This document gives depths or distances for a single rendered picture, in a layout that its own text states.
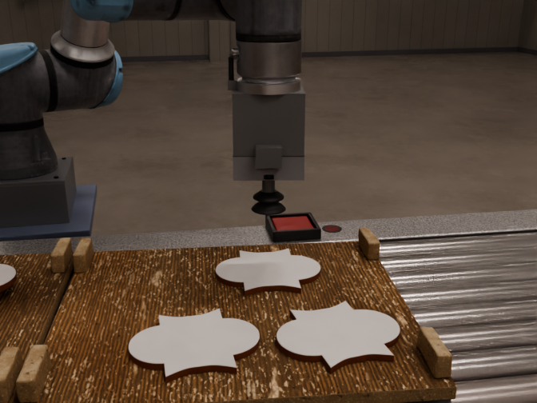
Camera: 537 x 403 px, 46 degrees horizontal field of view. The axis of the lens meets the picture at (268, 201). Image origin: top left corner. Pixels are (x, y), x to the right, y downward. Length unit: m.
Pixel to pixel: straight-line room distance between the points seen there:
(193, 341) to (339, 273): 0.25
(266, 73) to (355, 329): 0.30
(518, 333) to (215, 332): 0.35
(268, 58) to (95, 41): 0.57
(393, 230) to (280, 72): 0.41
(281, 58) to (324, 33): 9.84
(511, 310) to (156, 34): 9.47
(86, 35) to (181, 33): 8.93
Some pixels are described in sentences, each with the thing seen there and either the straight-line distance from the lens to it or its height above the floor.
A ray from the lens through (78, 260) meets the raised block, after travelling 0.86.
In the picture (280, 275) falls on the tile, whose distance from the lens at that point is 0.81.
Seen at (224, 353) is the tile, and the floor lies 0.94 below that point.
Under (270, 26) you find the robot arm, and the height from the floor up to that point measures 1.25.
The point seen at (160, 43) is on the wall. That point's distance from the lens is 10.13.
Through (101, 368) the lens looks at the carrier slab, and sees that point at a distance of 0.67.
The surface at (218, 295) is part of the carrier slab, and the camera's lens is 0.78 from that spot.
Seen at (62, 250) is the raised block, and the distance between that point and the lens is 0.88.
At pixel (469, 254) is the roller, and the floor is 0.92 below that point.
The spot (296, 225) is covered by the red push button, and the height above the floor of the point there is 0.93.
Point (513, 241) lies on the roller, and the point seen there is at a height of 0.91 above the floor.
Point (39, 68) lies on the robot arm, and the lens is 1.24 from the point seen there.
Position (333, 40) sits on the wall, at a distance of 10.61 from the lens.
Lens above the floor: 1.31
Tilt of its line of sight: 20 degrees down
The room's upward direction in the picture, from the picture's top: straight up
